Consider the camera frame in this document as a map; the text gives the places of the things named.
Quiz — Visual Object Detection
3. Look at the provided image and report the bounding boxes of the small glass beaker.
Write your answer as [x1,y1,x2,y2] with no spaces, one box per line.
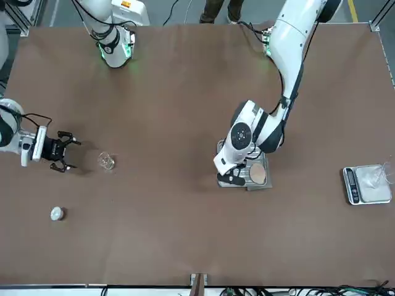
[97,150,118,171]

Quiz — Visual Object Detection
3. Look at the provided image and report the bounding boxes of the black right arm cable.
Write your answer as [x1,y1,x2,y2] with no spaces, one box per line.
[21,113,53,130]

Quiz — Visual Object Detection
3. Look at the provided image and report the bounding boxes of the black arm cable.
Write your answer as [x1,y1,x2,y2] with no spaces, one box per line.
[21,113,53,130]
[268,18,320,115]

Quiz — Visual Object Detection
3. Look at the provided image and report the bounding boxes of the ribbed metal tray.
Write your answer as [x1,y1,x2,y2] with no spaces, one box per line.
[217,139,268,187]

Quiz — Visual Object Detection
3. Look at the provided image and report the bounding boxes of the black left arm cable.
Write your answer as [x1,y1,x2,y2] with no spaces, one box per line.
[268,18,320,115]

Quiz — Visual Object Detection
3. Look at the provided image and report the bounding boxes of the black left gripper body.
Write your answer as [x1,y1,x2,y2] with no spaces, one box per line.
[217,163,247,187]

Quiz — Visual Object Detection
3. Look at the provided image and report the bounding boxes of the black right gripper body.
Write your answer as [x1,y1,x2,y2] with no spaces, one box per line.
[41,137,67,163]

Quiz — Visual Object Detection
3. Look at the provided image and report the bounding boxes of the white cabinet orange label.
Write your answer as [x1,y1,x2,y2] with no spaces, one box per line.
[110,0,151,27]

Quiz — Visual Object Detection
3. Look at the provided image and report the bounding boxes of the digital kitchen scale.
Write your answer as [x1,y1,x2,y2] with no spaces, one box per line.
[343,165,393,206]

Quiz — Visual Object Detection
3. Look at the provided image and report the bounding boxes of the large glass beaker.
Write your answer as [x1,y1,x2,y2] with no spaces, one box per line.
[360,160,395,189]

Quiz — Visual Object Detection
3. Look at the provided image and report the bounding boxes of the aluminium frame post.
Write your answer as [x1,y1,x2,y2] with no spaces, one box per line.
[189,272,209,296]

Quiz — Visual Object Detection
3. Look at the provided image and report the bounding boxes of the aluminium frame rail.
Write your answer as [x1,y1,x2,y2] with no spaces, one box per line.
[368,0,395,88]

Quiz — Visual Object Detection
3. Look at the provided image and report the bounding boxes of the person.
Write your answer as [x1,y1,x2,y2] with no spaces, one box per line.
[199,0,245,25]

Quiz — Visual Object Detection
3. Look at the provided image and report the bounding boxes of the small white bottle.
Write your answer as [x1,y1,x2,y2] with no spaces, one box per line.
[49,205,66,221]

